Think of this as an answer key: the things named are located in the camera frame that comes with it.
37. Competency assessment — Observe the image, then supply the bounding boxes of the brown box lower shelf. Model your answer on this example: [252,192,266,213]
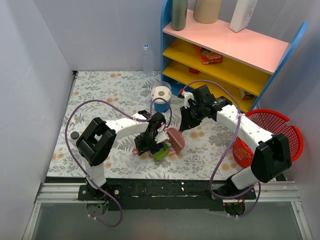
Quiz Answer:
[238,89,256,100]

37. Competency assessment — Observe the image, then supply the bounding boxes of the grey green metal bottle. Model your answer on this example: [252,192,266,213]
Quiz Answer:
[171,0,188,31]

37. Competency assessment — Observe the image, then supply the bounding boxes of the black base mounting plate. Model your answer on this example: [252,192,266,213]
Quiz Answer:
[77,178,258,212]

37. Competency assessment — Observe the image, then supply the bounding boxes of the white toilet paper roll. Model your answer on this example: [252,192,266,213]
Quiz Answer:
[151,85,172,104]

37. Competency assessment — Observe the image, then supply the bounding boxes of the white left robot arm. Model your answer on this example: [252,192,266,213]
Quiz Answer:
[75,110,169,200]

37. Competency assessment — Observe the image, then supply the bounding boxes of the white bottle black cap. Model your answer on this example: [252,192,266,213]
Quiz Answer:
[68,131,80,147]

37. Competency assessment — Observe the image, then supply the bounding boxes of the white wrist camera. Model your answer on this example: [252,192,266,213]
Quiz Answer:
[154,131,170,144]
[178,89,194,109]

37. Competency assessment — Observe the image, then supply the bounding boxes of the clear plastic water bottle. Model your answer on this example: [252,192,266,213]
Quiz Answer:
[142,44,154,76]

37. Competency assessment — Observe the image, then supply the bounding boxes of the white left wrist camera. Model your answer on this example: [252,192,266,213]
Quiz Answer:
[154,131,170,144]

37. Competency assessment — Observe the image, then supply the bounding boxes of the green paper scrap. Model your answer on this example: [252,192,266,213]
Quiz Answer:
[152,148,171,162]

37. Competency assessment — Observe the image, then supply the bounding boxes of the white detergent bottle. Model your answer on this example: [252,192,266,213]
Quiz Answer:
[229,0,258,33]

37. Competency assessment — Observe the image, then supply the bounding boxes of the beige cylinder container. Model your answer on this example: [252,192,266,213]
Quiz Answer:
[193,0,222,24]

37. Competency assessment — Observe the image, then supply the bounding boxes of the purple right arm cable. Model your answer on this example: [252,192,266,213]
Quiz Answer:
[178,79,262,218]

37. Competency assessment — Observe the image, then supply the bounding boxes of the dark blue paper scrap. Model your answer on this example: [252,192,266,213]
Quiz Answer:
[150,148,163,155]

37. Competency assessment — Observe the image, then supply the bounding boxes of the blue yellow pink shelf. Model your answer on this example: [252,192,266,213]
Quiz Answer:
[160,0,308,112]

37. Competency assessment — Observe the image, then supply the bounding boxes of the orange snack packet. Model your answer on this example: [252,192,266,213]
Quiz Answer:
[194,44,224,65]

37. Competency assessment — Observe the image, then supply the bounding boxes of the red mesh waste basket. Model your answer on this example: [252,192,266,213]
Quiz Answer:
[232,108,305,168]

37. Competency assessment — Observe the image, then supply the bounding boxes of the pink hand brush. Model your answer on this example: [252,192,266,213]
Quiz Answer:
[166,127,185,154]

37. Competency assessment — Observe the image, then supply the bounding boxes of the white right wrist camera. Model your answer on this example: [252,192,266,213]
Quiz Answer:
[178,89,194,109]

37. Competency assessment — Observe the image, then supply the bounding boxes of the pink dustpan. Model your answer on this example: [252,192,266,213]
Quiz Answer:
[132,147,176,157]

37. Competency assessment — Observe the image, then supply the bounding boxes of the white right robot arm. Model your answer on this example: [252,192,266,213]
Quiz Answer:
[178,85,292,200]

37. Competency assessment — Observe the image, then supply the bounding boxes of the aluminium frame rail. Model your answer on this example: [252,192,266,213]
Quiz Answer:
[23,179,313,240]

